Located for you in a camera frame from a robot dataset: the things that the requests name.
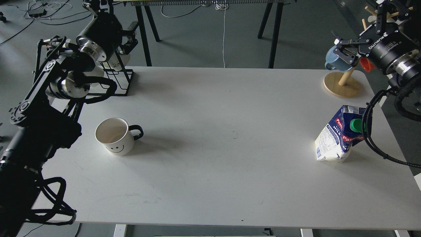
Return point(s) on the black wire mug rack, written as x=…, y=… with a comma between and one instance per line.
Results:
x=121, y=78

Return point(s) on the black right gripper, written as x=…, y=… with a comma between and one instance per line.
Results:
x=382, y=43

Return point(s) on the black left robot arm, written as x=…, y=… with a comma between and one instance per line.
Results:
x=47, y=120

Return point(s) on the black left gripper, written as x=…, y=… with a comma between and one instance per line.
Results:
x=102, y=35

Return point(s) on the black trestle table legs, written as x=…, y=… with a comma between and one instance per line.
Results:
x=145, y=4

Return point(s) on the blue white milk carton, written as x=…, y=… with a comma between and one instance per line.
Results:
x=341, y=133

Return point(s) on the orange red mug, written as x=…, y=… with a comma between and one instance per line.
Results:
x=366, y=64

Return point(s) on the white smiley face mug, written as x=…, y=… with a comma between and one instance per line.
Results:
x=117, y=136

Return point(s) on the wooden mug tree stand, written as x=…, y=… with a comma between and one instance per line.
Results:
x=342, y=83

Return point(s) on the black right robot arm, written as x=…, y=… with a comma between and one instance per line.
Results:
x=400, y=94

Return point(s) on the blue enamel mug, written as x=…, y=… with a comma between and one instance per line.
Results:
x=333, y=61

